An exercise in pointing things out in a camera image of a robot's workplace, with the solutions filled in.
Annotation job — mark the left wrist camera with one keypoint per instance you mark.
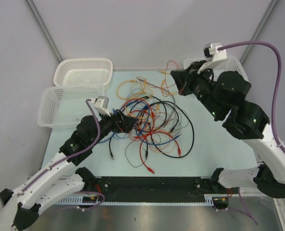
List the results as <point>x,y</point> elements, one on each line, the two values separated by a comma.
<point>100,104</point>

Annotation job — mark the white basket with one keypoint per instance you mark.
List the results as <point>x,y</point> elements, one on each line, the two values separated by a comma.
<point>230,64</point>
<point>84,71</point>

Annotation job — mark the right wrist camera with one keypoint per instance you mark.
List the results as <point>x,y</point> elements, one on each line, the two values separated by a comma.
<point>214,56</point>

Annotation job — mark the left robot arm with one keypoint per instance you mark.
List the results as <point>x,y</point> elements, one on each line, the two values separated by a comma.
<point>62,176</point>

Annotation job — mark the translucent basket front left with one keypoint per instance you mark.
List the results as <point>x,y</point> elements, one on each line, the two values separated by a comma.
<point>65,106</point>

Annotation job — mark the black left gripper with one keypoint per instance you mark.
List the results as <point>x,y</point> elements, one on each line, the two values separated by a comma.
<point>119,126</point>

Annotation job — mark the white basket back left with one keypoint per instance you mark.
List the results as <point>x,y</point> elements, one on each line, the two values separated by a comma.
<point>84,71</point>

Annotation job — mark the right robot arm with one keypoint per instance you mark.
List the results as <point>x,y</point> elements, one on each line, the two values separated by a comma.
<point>225,99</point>

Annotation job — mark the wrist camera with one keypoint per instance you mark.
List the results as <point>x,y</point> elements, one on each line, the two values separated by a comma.
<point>214,56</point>
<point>100,104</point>

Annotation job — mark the white basket right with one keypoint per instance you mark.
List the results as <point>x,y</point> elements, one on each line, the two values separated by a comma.
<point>230,64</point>

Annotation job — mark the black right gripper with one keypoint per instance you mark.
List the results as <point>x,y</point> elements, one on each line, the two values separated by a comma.
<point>184,80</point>

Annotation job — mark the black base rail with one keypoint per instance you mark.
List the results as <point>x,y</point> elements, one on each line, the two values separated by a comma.
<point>153,189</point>

